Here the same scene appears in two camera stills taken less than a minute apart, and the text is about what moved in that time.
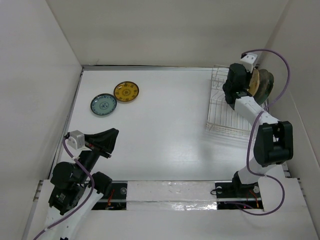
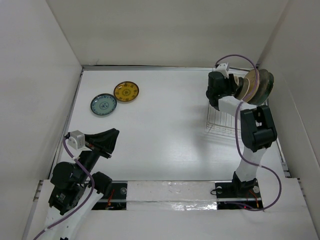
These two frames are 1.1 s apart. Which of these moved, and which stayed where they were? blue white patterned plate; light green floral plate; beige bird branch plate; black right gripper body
Moved: black right gripper body
Stayed: blue white patterned plate; light green floral plate; beige bird branch plate
